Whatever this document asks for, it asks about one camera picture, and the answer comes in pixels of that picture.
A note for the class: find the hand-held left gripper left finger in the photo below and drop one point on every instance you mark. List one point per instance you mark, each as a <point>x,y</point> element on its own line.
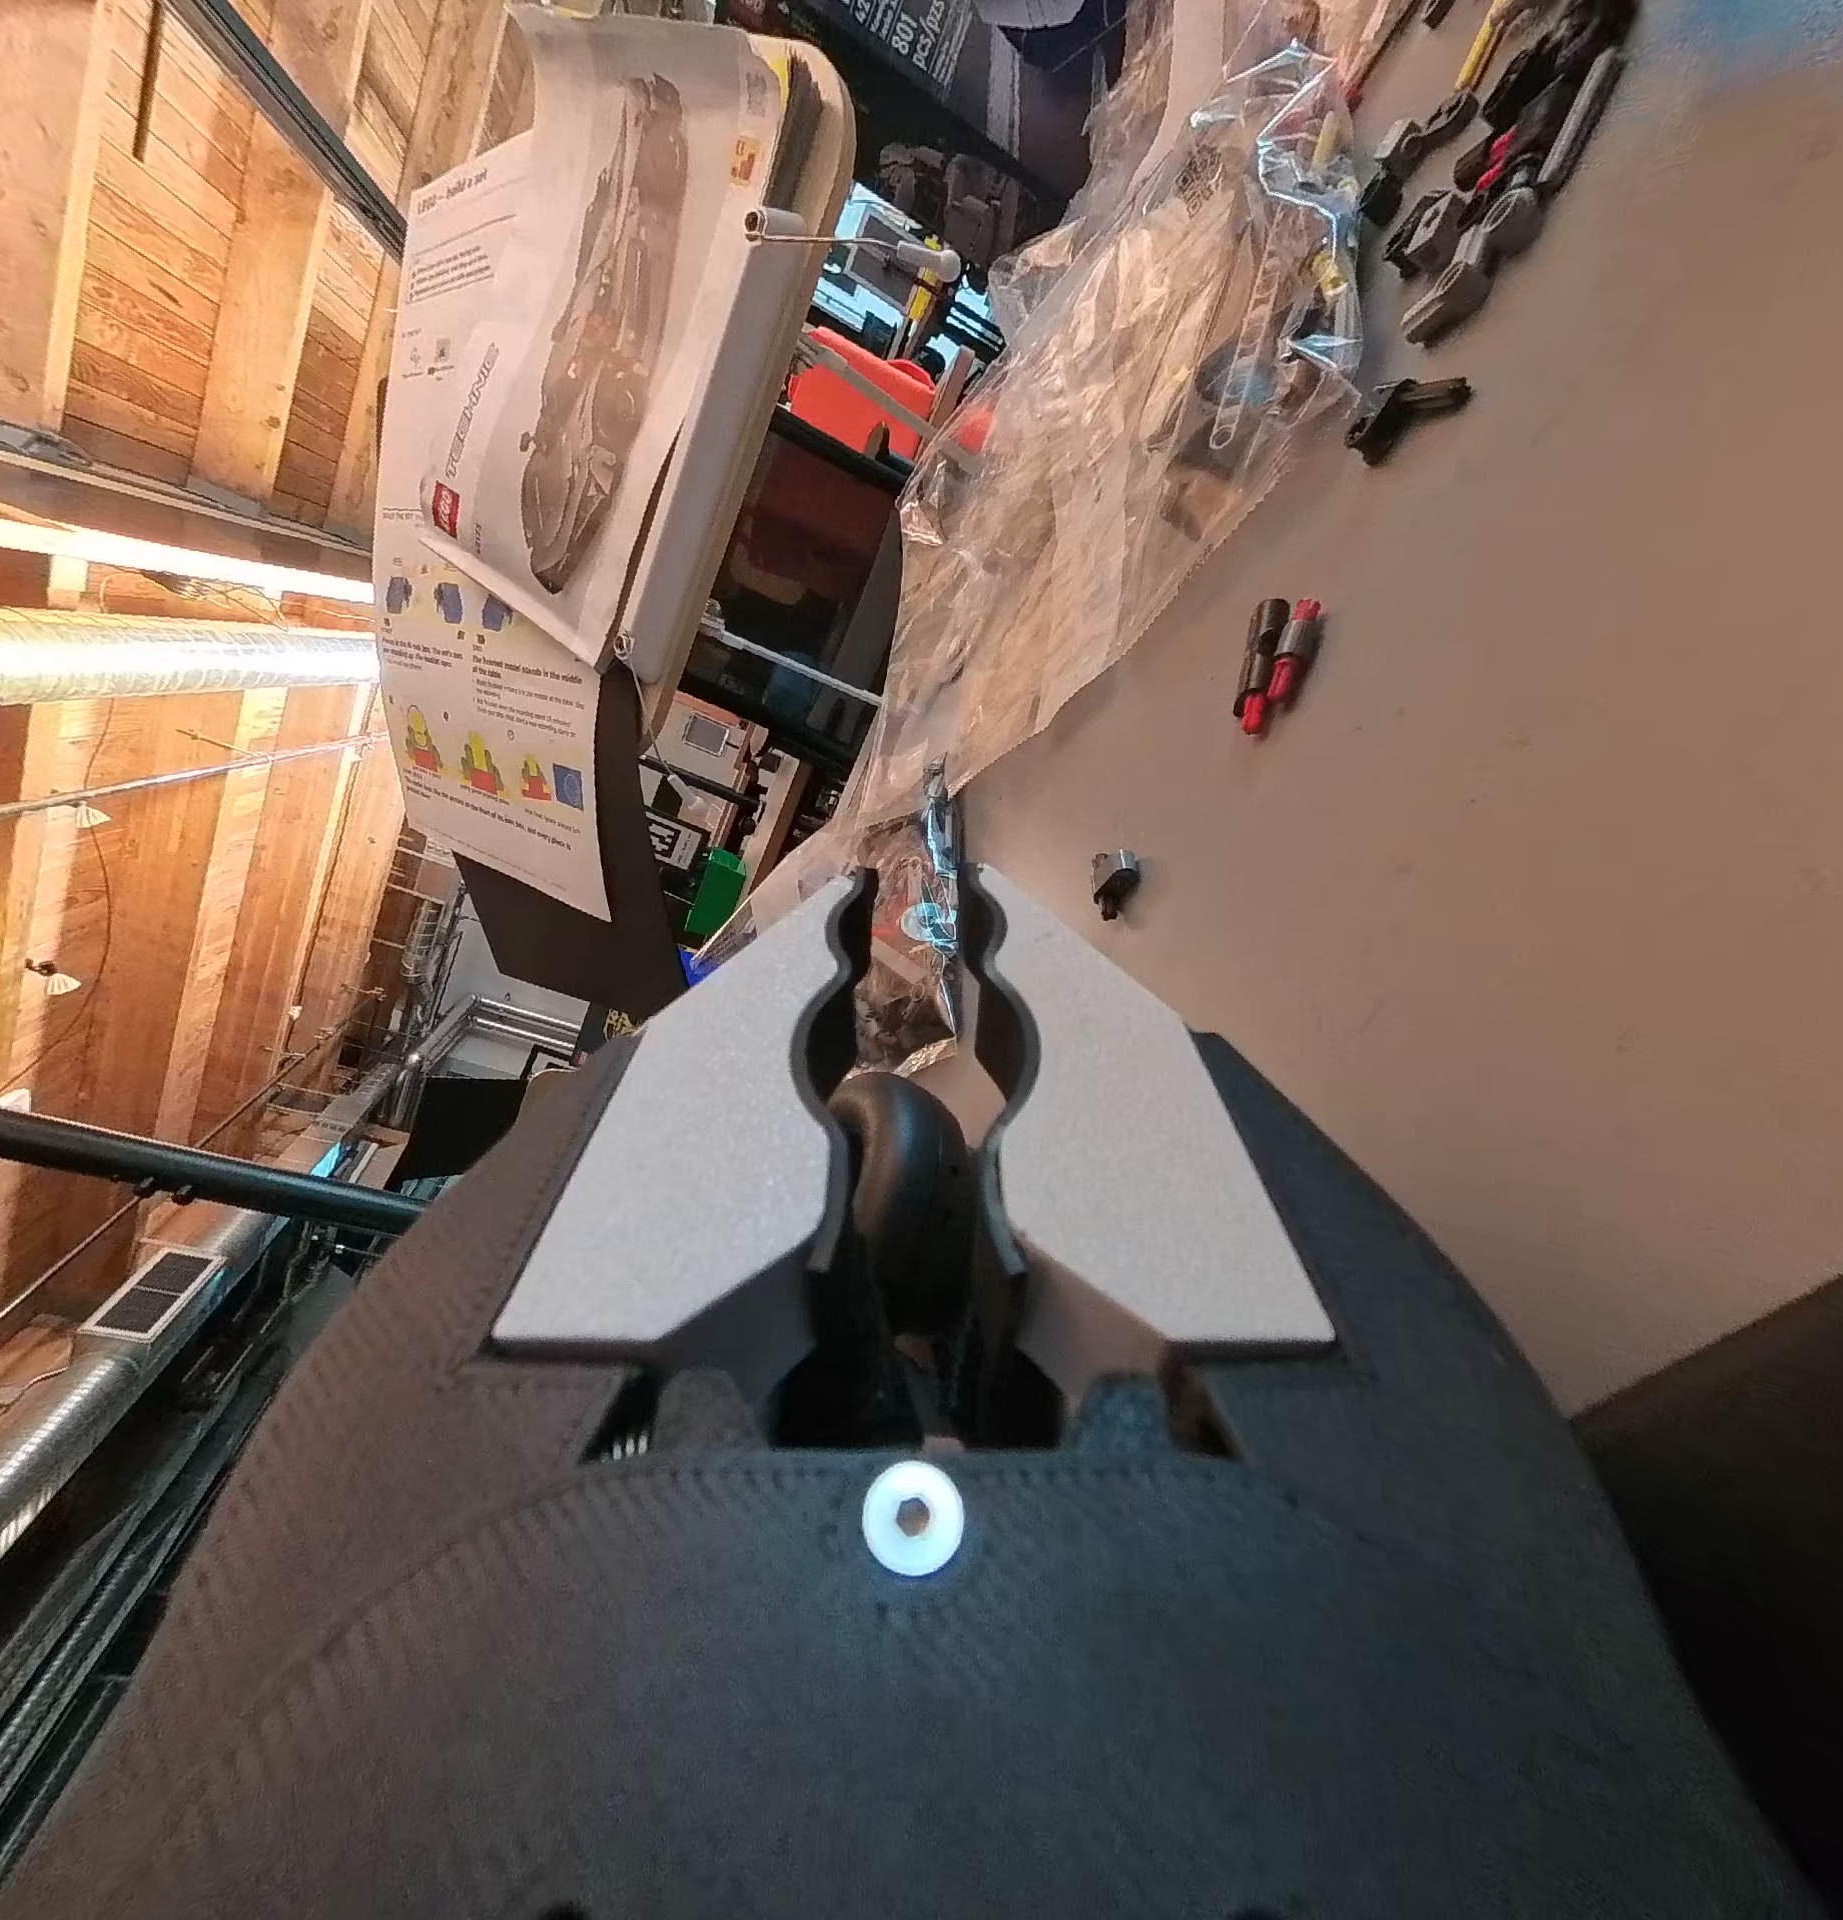
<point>665,1185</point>

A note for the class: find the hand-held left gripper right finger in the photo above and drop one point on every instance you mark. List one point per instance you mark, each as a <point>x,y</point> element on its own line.
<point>1161,1185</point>

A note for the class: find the black round lego piece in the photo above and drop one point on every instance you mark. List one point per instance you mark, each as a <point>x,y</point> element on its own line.
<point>905,1185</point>

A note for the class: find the small dark grey lego piece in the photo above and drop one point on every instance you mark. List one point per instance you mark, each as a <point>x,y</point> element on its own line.
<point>1113,881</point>

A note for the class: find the red and grey lego pin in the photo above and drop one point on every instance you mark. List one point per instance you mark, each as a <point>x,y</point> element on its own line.
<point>1295,652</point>

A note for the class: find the lego instruction booklet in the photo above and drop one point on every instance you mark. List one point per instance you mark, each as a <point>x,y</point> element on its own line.
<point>561,391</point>

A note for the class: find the black lego connector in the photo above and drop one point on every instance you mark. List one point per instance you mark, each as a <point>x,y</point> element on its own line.
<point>1423,225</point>

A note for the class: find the grey lego brick axle hole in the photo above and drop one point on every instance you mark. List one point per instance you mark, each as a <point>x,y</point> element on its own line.
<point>1423,134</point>

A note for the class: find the light grey lego axle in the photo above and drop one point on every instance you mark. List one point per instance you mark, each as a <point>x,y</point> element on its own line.
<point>1577,113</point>

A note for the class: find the green box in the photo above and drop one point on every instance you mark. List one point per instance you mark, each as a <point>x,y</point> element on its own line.
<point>711,896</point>

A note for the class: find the black sheet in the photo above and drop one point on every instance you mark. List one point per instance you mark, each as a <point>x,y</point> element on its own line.
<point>591,884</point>

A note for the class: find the black pole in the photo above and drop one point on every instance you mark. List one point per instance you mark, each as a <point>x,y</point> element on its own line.
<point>185,1171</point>

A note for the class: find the white vent grille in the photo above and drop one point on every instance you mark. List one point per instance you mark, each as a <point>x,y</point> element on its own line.
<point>147,1293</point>

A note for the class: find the clear bag with white label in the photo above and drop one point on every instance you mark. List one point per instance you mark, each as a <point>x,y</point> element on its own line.
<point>1101,451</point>

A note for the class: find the fluorescent ceiling light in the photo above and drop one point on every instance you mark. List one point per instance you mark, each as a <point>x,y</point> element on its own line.
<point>155,558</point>

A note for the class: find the orange plastic object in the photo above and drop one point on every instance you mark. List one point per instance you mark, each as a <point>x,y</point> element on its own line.
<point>837,383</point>

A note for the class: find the black connector with red pins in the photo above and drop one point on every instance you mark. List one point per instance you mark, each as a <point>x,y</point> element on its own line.
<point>1491,158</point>

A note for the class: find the silver flexible duct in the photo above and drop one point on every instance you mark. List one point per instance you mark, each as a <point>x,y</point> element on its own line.
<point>80,1424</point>

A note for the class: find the silver ventilation duct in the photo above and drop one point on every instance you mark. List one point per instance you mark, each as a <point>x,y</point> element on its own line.
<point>155,657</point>

